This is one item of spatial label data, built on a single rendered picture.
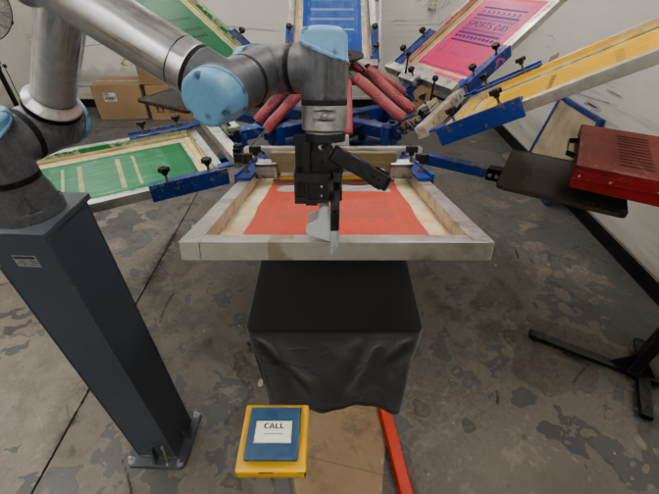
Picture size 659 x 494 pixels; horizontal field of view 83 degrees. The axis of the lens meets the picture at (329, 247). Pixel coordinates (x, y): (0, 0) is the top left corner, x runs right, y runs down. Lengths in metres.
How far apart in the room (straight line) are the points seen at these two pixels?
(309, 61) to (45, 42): 0.54
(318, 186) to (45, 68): 0.62
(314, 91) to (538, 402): 1.87
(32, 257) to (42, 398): 1.34
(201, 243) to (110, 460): 1.45
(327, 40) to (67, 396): 2.06
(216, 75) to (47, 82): 0.55
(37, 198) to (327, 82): 0.73
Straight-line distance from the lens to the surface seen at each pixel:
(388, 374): 1.14
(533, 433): 2.07
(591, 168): 1.59
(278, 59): 0.64
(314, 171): 0.65
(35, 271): 1.16
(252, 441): 0.80
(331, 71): 0.61
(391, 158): 1.25
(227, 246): 0.71
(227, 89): 0.53
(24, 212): 1.08
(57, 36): 0.95
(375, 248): 0.69
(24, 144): 1.06
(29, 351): 2.64
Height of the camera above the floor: 1.69
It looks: 39 degrees down
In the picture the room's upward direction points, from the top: straight up
